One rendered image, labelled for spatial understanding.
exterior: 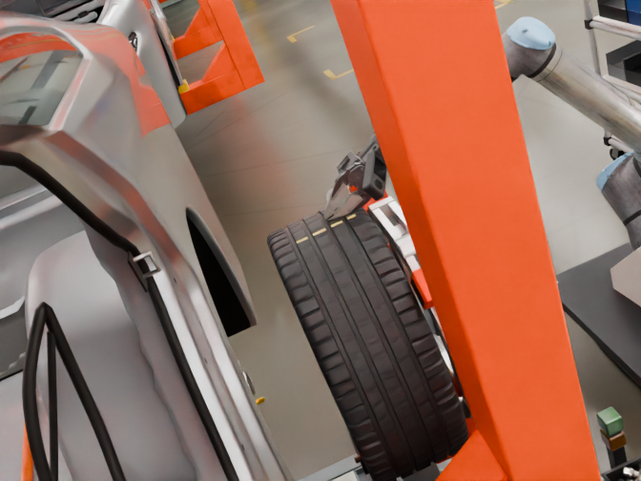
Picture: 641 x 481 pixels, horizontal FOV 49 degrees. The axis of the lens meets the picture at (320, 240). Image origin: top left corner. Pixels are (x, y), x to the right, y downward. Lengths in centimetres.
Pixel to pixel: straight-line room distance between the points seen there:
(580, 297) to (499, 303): 148
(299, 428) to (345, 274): 149
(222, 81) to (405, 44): 432
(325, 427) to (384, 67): 210
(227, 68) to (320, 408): 295
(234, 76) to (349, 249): 378
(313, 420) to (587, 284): 116
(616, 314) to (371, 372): 122
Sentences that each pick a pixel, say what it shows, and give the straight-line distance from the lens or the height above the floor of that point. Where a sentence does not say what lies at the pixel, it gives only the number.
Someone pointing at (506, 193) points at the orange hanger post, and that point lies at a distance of 100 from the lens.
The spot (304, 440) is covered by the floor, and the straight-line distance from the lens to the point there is 281.
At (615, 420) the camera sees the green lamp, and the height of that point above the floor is 66.
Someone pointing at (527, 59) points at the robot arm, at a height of 119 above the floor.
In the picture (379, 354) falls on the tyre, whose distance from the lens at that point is 141.
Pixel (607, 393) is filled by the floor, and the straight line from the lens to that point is 263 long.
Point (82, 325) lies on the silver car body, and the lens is 139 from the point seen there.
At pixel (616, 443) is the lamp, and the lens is 172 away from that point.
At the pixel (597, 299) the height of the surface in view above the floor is 30.
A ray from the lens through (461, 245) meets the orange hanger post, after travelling 100.
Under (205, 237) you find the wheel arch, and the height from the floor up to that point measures 110.
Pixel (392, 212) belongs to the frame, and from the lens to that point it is 168.
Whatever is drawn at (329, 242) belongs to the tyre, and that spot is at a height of 117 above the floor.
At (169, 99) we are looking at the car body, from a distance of 417.
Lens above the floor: 191
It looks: 29 degrees down
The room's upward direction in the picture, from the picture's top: 23 degrees counter-clockwise
